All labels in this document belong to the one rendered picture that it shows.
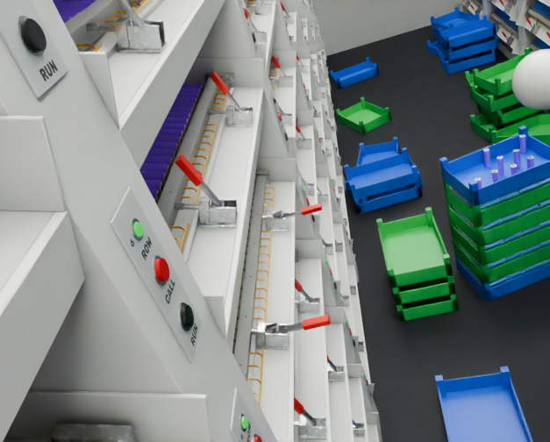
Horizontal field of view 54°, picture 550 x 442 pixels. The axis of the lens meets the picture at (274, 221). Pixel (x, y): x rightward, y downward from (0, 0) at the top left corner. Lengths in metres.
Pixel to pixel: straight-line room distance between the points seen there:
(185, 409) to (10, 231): 0.17
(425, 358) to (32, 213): 1.63
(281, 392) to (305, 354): 0.30
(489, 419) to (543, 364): 0.25
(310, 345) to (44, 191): 0.76
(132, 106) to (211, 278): 0.20
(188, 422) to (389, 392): 1.42
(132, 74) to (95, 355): 0.23
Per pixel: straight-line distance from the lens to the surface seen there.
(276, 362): 0.70
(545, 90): 1.08
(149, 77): 0.46
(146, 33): 0.52
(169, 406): 0.38
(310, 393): 0.92
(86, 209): 0.30
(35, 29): 0.31
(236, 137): 0.80
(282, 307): 0.77
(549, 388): 1.76
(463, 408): 1.71
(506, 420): 1.69
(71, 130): 0.32
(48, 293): 0.27
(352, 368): 1.42
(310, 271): 1.14
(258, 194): 0.97
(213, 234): 0.59
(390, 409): 1.74
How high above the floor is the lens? 1.40
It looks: 32 degrees down
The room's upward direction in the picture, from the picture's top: 21 degrees counter-clockwise
